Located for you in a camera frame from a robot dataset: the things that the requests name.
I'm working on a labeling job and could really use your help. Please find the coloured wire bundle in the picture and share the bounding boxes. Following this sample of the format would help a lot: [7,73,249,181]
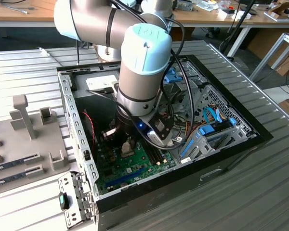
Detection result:
[172,113,205,145]

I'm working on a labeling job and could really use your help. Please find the blue expansion slot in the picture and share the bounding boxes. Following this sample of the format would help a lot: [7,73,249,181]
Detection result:
[105,167,145,190]

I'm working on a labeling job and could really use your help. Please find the blue data wire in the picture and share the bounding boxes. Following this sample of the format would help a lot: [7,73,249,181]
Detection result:
[203,106,223,126]

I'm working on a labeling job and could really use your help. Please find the blue plastic drive rail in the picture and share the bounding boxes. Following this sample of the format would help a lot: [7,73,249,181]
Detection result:
[180,137,196,159]

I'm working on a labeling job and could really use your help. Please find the grey cable metal plug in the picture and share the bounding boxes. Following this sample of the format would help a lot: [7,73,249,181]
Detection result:
[38,47,79,67]

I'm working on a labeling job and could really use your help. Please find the grey power supply unit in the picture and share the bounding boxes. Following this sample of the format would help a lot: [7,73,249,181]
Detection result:
[72,72,122,121]

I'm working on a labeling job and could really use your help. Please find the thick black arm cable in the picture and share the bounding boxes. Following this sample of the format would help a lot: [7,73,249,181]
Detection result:
[85,0,196,149]

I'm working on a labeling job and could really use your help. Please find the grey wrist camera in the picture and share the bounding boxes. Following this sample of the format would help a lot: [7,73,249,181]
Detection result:
[102,128,117,139]

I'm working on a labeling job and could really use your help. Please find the wooden desk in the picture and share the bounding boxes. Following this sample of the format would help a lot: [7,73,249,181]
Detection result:
[0,0,289,29]

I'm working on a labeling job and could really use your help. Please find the aluminium profile frame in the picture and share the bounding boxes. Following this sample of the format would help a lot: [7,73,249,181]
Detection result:
[249,32,289,82]

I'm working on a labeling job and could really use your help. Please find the black open PC case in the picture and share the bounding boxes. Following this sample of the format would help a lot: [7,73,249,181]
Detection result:
[55,54,274,231]

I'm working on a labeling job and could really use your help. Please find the black stand pole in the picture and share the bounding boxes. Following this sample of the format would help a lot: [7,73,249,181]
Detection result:
[218,0,257,58]

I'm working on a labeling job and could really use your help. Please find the silver green CPU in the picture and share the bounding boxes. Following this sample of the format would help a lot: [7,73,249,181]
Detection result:
[121,141,136,157]

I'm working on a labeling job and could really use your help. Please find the black RAM slot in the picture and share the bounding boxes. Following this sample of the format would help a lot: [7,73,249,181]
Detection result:
[148,146,158,165]
[145,146,156,165]
[154,148,165,163]
[151,147,162,164]

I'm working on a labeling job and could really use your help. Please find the red black fan wire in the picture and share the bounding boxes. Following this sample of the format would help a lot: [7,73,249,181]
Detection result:
[82,110,97,145]

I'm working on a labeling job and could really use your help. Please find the silver disk bay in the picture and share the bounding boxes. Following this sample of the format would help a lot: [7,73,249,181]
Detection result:
[179,117,255,165]

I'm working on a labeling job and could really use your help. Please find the open cardboard box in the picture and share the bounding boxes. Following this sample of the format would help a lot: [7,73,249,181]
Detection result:
[267,1,289,20]

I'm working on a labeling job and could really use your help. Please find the blue plastic drive latch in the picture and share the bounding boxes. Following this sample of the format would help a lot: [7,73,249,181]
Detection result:
[165,68,184,83]

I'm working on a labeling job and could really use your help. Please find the grey plastic parts rack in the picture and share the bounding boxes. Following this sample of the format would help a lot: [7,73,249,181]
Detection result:
[0,94,72,196]

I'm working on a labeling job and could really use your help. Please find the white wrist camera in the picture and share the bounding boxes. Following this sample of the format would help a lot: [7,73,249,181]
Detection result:
[146,128,166,146]

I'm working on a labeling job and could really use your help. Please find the silver expansion bracket cover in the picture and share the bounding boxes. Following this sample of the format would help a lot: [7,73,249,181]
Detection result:
[57,171,97,229]

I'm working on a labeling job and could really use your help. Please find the green motherboard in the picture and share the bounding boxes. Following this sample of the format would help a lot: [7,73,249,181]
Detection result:
[95,134,178,194]

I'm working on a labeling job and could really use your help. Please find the blue wire white plug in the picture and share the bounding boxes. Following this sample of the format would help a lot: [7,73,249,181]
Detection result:
[168,136,184,147]

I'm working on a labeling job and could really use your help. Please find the black blue bracket latch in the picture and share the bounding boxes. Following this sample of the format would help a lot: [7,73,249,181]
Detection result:
[58,192,70,210]

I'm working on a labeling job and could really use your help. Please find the small white box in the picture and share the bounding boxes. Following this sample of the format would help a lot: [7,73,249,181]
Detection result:
[218,8,252,20]

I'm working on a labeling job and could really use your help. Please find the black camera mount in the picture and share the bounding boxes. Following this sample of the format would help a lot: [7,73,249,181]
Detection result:
[149,115,174,141]

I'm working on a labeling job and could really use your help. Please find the hard disk in blue carrier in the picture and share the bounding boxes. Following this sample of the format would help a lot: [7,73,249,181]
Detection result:
[197,117,237,138]

